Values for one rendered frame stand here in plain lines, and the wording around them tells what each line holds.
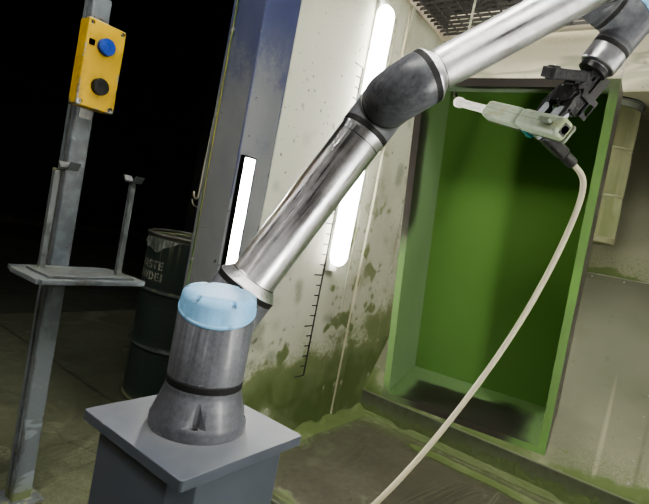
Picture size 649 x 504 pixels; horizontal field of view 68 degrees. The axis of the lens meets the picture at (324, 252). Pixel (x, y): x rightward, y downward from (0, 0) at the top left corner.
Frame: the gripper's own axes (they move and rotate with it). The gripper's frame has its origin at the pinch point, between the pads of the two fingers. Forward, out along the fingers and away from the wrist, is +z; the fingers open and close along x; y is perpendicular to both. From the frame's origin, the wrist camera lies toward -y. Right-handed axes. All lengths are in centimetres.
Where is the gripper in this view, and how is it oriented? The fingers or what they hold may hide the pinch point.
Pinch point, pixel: (534, 131)
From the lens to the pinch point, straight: 137.6
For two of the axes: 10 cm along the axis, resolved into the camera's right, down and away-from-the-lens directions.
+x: -2.4, -4.4, 8.7
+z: -5.8, 7.8, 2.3
